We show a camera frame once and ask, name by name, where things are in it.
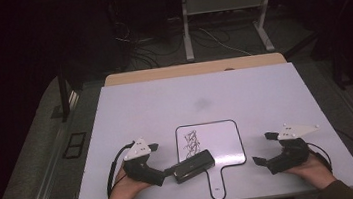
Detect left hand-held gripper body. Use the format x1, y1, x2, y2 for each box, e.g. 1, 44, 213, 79
120, 134, 168, 191

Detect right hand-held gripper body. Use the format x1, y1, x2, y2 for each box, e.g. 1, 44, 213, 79
262, 118, 326, 177

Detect black whiteboard eraser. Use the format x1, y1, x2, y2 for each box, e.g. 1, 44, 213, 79
170, 147, 219, 185

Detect small whiteboard with handle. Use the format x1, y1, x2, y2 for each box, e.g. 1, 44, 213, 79
173, 117, 252, 199

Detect person's left hand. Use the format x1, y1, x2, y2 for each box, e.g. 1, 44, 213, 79
102, 159, 154, 199

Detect person's right hand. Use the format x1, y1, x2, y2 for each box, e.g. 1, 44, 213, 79
283, 149, 339, 195

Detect wooden table top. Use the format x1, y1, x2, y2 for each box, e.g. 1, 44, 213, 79
103, 51, 288, 87

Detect white metal stand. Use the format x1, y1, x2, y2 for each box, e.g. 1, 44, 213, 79
178, 0, 283, 63

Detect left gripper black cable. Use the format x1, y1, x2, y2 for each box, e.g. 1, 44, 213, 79
100, 139, 142, 199

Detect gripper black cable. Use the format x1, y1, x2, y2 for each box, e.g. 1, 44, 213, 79
305, 139, 335, 177
100, 139, 142, 199

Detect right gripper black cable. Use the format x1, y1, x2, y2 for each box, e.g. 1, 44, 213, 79
305, 139, 335, 177

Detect black floor cables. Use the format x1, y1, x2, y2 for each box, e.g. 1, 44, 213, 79
108, 0, 189, 74

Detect white floor cable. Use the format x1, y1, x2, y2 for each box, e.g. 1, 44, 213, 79
195, 20, 255, 63

